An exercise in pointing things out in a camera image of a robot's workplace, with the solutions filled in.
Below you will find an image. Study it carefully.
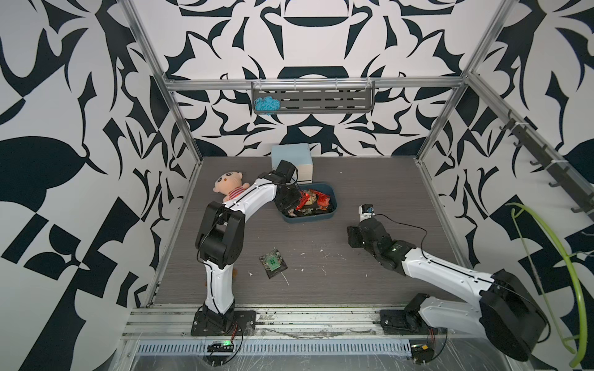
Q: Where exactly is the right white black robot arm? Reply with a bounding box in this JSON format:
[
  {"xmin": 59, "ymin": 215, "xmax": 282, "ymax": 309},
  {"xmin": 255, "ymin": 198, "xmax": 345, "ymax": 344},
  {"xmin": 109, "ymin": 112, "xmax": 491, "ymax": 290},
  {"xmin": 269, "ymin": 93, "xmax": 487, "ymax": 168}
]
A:
[{"xmin": 346, "ymin": 217, "xmax": 549, "ymax": 362}]

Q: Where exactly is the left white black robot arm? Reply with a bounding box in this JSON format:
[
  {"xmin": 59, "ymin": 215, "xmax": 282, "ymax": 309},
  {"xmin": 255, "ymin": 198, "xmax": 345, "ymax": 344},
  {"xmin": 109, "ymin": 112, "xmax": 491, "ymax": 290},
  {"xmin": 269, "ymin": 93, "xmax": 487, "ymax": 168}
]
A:
[{"xmin": 196, "ymin": 160, "xmax": 301, "ymax": 318}]

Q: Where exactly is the teal plastic storage box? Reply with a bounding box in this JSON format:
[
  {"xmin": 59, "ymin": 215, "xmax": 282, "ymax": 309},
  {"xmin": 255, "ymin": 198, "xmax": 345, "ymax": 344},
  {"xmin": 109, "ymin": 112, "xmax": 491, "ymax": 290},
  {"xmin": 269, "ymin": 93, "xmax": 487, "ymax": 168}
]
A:
[{"xmin": 281, "ymin": 183, "xmax": 337, "ymax": 224}]

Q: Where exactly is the green floral tea bag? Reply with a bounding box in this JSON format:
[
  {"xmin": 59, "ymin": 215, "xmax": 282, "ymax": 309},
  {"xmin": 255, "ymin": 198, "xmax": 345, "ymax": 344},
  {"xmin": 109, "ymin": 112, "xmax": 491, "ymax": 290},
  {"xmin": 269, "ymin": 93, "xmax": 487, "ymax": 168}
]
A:
[{"xmin": 259, "ymin": 248, "xmax": 288, "ymax": 279}]

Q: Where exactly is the white blue drawer cabinet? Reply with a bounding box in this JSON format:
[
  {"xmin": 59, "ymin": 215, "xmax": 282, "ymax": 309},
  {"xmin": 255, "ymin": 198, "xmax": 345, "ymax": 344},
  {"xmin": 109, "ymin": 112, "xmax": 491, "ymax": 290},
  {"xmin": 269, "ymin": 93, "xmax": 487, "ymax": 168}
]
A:
[{"xmin": 271, "ymin": 143, "xmax": 314, "ymax": 184}]

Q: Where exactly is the pink plush doll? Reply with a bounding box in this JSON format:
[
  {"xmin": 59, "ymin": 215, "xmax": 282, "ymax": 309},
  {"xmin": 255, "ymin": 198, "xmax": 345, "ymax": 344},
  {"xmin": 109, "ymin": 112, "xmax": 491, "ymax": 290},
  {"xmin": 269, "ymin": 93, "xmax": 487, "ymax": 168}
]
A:
[{"xmin": 213, "ymin": 171, "xmax": 250, "ymax": 202}]

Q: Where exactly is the blue scrunchie bundle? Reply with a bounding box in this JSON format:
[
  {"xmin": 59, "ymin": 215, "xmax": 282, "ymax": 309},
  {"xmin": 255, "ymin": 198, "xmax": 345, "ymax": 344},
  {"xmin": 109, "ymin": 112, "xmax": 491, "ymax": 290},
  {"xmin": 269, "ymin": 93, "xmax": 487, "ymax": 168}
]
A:
[{"xmin": 254, "ymin": 96, "xmax": 281, "ymax": 114}]

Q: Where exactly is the right controller board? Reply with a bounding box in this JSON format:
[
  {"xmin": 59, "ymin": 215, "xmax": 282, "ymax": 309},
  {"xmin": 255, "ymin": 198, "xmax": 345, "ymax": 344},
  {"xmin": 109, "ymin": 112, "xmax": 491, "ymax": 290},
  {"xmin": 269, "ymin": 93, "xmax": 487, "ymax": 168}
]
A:
[{"xmin": 411, "ymin": 344, "xmax": 435, "ymax": 365}]

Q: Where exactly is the controller board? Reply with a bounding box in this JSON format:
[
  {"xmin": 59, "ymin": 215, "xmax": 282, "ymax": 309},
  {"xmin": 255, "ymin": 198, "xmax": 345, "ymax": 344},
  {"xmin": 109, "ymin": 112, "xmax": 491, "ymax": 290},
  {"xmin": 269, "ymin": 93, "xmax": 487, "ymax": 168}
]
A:
[
  {"xmin": 411, "ymin": 344, "xmax": 435, "ymax": 365},
  {"xmin": 207, "ymin": 340, "xmax": 235, "ymax": 353}
]

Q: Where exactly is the left controller board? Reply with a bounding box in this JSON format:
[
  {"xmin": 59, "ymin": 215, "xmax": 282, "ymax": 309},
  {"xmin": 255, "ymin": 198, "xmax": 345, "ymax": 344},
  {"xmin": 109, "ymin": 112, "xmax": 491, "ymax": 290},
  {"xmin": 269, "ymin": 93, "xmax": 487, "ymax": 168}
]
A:
[{"xmin": 207, "ymin": 340, "xmax": 235, "ymax": 353}]

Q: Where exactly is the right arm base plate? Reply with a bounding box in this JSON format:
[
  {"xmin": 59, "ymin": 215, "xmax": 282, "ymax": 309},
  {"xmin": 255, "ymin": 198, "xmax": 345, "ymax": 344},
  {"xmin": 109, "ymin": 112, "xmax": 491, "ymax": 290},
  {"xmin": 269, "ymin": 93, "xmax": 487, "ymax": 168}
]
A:
[{"xmin": 379, "ymin": 309, "xmax": 446, "ymax": 335}]

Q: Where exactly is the grey wall shelf rack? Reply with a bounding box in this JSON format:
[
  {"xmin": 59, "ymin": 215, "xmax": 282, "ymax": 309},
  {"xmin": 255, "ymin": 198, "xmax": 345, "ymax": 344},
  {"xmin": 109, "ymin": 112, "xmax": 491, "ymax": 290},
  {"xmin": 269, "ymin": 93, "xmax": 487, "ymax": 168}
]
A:
[{"xmin": 251, "ymin": 79, "xmax": 375, "ymax": 114}]

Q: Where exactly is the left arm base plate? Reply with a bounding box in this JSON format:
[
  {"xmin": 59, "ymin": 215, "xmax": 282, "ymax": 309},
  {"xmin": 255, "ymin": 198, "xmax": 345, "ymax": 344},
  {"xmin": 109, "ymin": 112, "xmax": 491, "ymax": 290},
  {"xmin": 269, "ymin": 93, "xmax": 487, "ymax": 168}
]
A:
[{"xmin": 190, "ymin": 305, "xmax": 256, "ymax": 336}]

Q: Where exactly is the black hook rail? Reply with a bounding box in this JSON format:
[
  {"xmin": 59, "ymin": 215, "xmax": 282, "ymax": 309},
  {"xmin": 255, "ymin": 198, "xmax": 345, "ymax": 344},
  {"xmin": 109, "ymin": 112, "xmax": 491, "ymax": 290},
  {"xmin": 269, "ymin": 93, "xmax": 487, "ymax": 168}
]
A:
[{"xmin": 500, "ymin": 109, "xmax": 593, "ymax": 220}]

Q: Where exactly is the white cable duct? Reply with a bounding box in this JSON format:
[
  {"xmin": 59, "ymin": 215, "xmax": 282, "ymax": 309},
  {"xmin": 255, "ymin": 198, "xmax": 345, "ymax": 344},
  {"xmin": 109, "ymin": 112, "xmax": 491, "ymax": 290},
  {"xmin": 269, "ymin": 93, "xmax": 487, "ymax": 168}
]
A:
[{"xmin": 137, "ymin": 339, "xmax": 411, "ymax": 357}]

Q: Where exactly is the green hose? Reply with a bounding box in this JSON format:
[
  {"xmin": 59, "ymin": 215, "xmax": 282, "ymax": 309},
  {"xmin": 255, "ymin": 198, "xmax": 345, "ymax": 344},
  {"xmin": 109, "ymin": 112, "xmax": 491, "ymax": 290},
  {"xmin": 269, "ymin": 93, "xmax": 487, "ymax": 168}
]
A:
[{"xmin": 505, "ymin": 202, "xmax": 589, "ymax": 368}]

